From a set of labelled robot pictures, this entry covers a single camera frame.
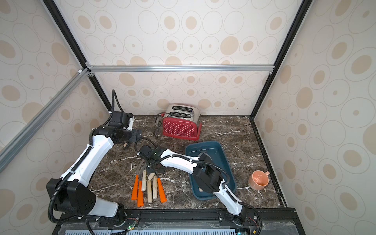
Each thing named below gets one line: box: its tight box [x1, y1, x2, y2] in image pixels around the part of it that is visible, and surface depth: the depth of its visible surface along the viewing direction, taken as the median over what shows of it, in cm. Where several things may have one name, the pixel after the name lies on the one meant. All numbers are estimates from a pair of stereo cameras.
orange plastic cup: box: [248, 170, 271, 191], surface depth 83 cm
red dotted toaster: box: [162, 104, 203, 141], surface depth 99 cm
